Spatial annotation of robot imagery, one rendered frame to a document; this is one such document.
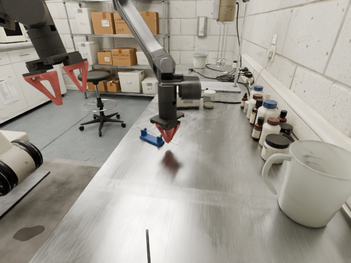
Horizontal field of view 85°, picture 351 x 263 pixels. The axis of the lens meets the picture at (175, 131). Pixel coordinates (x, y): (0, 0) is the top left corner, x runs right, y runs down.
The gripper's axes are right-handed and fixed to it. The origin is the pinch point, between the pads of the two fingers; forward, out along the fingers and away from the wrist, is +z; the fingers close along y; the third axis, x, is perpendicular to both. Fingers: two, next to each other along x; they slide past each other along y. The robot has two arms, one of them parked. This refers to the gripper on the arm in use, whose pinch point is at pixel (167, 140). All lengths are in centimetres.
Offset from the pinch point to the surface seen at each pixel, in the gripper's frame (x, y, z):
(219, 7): 23, 73, -42
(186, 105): 15.2, 32.6, 1.2
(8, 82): 277, 20, 31
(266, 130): -25.7, 20.7, -3.7
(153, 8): 201, 209, -53
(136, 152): 6.6, -9.0, 3.1
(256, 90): -12, 52, -7
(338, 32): -35, 40, -33
